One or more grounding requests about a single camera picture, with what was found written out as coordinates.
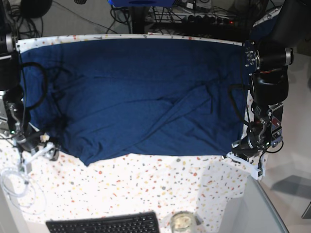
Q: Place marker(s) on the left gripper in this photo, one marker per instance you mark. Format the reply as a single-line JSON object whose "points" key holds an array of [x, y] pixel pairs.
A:
{"points": [[248, 147]]}

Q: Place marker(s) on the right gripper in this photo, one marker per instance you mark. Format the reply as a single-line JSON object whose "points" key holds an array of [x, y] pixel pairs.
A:
{"points": [[30, 143]]}

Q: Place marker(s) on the navy blue t-shirt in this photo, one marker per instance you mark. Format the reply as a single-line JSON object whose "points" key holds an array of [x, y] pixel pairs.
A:
{"points": [[109, 98]]}

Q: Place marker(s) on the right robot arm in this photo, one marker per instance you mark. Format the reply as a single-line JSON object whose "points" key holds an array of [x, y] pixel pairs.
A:
{"points": [[14, 112]]}

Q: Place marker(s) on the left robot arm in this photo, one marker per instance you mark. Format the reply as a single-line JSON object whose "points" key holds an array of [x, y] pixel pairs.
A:
{"points": [[267, 60]]}

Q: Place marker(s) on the terrazzo pattern table cover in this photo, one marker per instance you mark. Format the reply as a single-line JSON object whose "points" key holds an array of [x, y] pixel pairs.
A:
{"points": [[69, 189]]}

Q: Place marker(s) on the grey laptop computer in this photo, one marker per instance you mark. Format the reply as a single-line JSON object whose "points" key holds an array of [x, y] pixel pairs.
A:
{"points": [[253, 212]]}

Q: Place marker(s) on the clear glass jar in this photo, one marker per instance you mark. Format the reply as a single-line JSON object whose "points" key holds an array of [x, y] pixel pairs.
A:
{"points": [[183, 222]]}

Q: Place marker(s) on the black computer keyboard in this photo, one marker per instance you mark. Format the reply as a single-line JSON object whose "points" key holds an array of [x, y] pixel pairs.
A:
{"points": [[134, 223]]}

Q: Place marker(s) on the blue box with oval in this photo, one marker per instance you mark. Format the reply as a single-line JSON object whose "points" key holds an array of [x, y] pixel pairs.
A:
{"points": [[141, 3]]}

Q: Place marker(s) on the black wire rack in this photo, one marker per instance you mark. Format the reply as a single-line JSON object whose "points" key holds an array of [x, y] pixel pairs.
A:
{"points": [[181, 14]]}

